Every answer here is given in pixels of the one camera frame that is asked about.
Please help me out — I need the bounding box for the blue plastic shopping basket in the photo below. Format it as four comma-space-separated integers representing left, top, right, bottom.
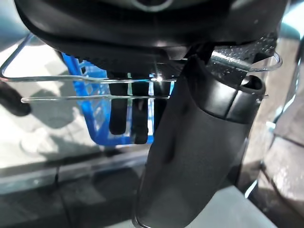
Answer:
0, 35, 284, 146

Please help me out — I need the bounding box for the dark robot left hand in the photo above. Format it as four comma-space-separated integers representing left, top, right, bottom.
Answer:
14, 0, 289, 228

